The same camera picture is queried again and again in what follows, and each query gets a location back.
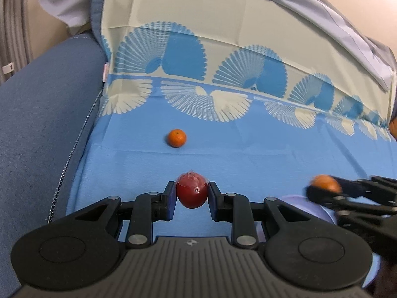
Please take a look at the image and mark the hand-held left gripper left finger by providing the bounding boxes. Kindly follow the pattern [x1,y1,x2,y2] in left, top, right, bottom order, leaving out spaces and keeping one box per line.
[66,181,177,249]

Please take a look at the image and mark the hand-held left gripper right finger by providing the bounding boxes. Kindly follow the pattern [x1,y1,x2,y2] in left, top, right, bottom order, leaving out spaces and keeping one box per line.
[208,181,314,249]

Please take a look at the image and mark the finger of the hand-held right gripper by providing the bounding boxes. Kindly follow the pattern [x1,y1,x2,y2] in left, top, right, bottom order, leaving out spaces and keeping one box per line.
[305,186,397,215]
[333,176,397,200]

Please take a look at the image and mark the plastic-wrapped orange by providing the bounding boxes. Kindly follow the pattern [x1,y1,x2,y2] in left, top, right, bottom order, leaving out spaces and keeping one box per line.
[311,175,342,193]

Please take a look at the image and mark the red plastic-wrapped fruit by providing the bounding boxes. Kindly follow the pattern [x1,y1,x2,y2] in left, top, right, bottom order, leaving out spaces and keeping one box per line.
[176,171,209,209]

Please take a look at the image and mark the light purple plate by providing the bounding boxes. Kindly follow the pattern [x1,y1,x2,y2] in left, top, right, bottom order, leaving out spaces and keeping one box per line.
[255,194,383,289]

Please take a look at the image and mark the small bare tangerine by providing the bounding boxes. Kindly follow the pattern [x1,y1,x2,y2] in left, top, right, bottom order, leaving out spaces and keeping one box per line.
[168,129,187,147]

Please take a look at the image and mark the pale lavender sheet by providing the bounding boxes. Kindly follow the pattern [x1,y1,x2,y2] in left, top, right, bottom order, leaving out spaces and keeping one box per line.
[228,0,397,93]

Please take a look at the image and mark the white crumpled cloth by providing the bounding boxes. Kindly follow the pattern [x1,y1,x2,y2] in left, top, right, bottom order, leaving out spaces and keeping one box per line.
[39,0,103,35]

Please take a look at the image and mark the beige ribbed curtain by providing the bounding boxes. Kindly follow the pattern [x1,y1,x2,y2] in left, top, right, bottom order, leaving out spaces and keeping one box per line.
[0,0,35,85]

